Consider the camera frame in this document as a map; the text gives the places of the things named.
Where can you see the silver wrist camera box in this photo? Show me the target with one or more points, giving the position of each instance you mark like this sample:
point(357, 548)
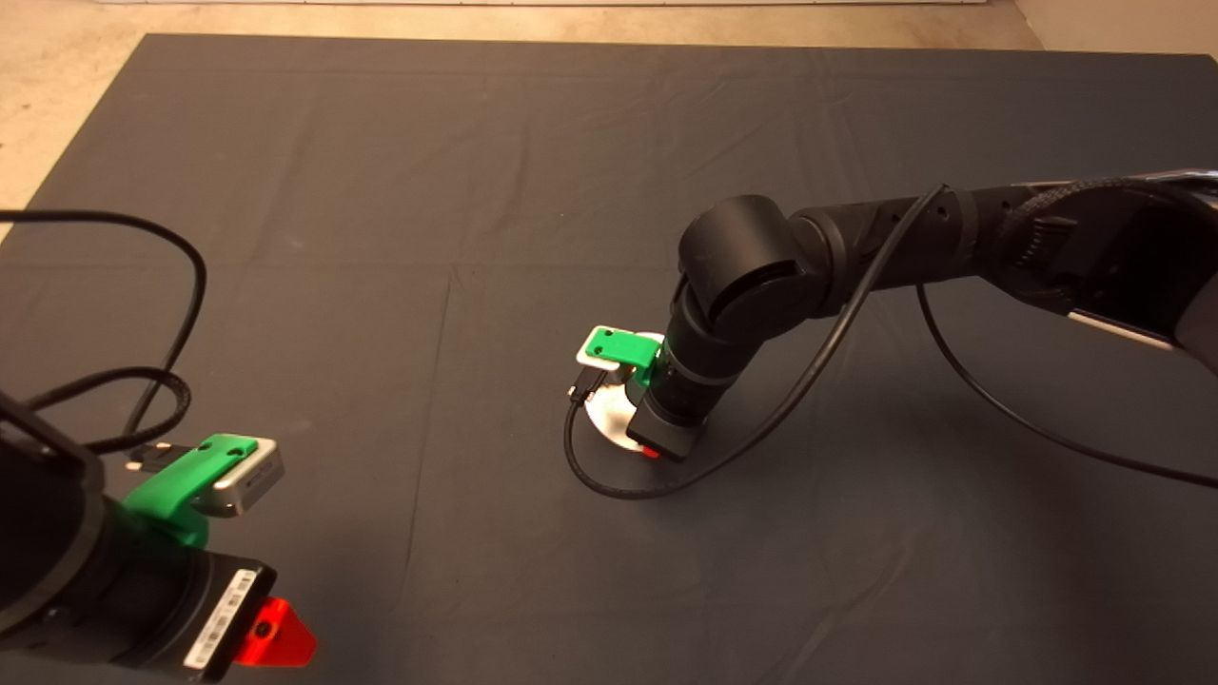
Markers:
point(249, 479)
point(598, 363)

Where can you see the green left camera mount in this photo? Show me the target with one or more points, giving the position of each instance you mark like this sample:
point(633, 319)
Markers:
point(181, 476)

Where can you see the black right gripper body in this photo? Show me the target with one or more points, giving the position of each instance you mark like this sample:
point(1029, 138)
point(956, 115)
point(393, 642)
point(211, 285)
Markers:
point(671, 433)

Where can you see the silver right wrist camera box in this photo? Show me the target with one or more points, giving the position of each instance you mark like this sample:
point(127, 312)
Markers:
point(598, 363)

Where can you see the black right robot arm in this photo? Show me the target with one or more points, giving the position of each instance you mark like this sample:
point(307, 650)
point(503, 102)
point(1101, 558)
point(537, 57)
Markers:
point(742, 257)

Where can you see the dark grey table cloth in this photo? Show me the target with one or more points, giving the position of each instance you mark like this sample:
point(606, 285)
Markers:
point(381, 143)

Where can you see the green right camera mount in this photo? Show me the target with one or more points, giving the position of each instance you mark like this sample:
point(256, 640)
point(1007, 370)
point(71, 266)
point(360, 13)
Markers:
point(623, 344)

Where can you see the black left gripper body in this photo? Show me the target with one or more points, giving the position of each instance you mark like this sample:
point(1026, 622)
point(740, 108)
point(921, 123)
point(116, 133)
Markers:
point(166, 609)

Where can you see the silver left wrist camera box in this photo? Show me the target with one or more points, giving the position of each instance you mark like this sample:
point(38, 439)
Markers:
point(249, 479)

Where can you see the round metal carrier plate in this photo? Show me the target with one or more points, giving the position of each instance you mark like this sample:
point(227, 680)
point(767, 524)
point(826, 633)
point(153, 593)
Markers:
point(609, 419)

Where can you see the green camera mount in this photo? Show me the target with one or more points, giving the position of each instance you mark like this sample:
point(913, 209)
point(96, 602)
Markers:
point(623, 344)
point(181, 476)

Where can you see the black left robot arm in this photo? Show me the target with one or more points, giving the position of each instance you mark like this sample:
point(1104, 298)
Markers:
point(48, 542)

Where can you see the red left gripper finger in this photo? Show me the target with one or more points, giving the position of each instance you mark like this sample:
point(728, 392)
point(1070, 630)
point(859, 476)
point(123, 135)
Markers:
point(279, 640)

